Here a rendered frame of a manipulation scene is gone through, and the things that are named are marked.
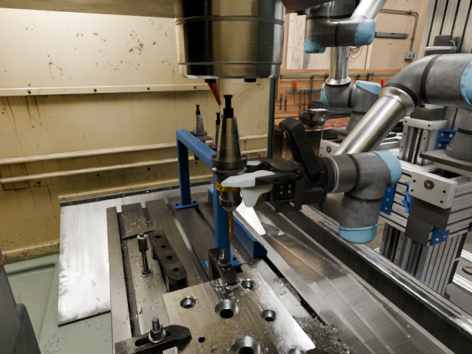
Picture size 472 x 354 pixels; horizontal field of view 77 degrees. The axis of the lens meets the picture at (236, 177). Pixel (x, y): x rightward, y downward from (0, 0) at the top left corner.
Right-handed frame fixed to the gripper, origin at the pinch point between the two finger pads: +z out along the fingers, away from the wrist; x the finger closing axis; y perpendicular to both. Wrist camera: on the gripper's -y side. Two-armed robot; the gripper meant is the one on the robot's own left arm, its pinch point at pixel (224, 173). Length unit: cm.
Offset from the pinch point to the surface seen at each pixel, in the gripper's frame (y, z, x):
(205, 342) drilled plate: 29.6, 5.4, -7.7
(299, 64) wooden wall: -19, -159, 290
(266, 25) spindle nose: -22.4, -4.0, -7.5
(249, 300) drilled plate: 29.6, -5.5, 0.1
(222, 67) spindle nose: -17.4, 1.9, -7.3
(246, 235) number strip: 33.4, -14.5, 30.7
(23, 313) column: 43, 48, 24
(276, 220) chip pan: 62, -49, 85
